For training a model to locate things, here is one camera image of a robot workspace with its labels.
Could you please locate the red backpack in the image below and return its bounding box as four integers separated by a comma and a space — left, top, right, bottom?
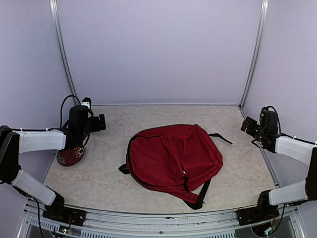
119, 124, 225, 210

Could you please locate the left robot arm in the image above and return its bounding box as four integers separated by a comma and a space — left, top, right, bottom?
0, 103, 106, 221

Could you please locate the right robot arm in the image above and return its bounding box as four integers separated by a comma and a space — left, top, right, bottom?
241, 106, 317, 220

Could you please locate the red patterned dish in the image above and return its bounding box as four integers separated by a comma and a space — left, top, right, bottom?
56, 146, 85, 167

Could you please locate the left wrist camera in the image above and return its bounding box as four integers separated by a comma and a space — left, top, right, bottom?
81, 97, 92, 109

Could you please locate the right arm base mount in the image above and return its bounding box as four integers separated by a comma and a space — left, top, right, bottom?
236, 207, 280, 226

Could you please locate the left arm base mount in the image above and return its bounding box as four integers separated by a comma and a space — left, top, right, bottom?
43, 207, 86, 227

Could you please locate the left aluminium frame post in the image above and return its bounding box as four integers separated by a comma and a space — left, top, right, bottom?
49, 0, 77, 96

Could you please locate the aluminium frame post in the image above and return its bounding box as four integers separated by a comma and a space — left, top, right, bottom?
239, 0, 269, 111
49, 0, 77, 96

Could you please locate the front aluminium rail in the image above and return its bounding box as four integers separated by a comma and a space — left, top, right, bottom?
17, 197, 305, 238

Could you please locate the right aluminium frame post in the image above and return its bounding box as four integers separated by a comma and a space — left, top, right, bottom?
239, 0, 269, 111

